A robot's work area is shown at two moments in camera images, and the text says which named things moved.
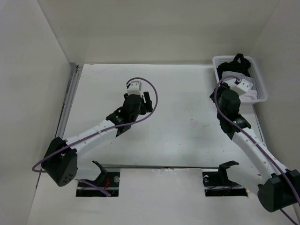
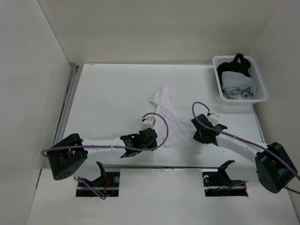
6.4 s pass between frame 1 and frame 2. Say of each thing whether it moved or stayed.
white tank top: moved
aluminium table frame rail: stayed
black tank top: stayed
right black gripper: moved
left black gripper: moved
